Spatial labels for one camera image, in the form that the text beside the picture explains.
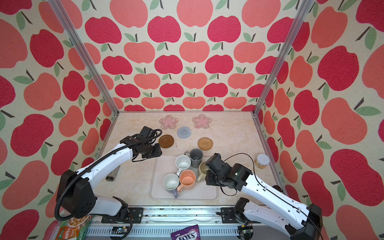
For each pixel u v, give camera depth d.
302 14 0.71
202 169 0.85
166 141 1.04
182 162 0.91
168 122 1.15
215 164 0.56
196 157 0.91
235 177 0.50
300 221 0.40
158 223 0.73
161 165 0.93
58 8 0.70
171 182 0.84
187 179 0.85
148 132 0.67
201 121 1.15
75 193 0.41
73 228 0.69
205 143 1.02
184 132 1.08
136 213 0.75
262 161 0.91
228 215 0.73
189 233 0.68
